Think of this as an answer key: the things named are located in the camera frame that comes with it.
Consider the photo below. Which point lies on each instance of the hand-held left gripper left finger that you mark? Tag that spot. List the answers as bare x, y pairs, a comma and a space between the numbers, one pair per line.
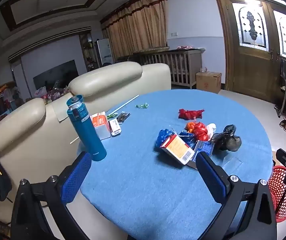
76, 177

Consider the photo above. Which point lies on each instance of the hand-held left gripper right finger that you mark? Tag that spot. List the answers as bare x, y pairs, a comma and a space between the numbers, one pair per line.
211, 177

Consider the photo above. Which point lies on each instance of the red plastic basket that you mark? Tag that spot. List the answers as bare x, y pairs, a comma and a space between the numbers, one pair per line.
280, 200

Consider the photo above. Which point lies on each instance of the black plastic bag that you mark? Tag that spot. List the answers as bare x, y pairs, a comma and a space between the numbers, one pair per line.
230, 141

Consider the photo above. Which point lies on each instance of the orange white carton box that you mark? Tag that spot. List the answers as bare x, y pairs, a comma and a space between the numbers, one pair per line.
176, 148

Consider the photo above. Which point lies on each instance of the glossy red plastic bag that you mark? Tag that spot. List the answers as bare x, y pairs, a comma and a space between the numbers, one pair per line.
201, 132

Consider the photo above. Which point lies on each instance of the white plastic bag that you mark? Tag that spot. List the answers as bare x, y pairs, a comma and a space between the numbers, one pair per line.
211, 130

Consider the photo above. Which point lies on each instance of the blue foil bag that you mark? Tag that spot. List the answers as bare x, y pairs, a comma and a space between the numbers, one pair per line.
163, 137

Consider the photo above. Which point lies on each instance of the clear plastic wrapper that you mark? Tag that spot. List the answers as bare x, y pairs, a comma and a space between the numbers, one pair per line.
233, 161

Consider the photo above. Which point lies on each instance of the blue thermos bottle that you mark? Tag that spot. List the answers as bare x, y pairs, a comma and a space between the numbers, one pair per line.
87, 132

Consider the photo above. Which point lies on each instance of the orange white tissue box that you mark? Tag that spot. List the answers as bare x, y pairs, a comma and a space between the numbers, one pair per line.
100, 125

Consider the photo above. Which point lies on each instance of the white barcode packet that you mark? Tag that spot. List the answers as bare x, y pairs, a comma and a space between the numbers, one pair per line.
115, 127

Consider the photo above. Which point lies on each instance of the blue tablecloth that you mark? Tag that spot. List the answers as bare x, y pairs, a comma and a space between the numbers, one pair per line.
138, 160

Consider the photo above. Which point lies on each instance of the small green wrapper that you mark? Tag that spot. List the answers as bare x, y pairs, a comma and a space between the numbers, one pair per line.
111, 116

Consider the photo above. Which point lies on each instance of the dark snack packet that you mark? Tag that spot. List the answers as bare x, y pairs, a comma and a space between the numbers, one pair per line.
123, 117

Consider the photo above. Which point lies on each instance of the white thin stick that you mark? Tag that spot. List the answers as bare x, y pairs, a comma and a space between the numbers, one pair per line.
125, 103

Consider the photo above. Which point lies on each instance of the pink plastic bag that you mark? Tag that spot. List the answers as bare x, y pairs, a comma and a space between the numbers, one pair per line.
40, 92

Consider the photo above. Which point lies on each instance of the wooden double door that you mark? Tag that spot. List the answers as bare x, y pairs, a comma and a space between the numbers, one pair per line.
253, 70

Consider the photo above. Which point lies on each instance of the brown cardboard box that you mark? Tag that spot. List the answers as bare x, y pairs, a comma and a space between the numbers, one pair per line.
208, 82

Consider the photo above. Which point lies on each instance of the green candy wrapper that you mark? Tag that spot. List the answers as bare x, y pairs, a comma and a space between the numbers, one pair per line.
142, 105

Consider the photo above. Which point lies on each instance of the cream leather sofa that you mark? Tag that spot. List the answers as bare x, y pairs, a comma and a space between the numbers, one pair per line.
102, 82

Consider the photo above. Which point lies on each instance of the black television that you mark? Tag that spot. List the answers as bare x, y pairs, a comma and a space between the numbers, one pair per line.
57, 75

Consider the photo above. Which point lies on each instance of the cluttered shelf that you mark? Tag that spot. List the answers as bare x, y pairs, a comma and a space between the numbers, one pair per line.
0, 95

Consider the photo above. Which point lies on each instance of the wooden crib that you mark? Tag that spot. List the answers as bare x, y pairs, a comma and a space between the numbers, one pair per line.
183, 65

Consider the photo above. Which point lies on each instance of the glass display cabinet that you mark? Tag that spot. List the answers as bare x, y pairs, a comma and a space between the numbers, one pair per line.
87, 52

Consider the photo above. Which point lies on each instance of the white standing air conditioner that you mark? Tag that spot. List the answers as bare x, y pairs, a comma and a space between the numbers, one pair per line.
105, 52

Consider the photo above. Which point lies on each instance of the woven bamboo tray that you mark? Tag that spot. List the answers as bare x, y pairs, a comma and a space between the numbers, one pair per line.
153, 49

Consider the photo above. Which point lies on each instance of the beige curtains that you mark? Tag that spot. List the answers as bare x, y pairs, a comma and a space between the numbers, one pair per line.
138, 30

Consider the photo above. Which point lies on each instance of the wall socket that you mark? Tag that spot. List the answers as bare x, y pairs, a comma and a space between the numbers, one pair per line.
174, 34

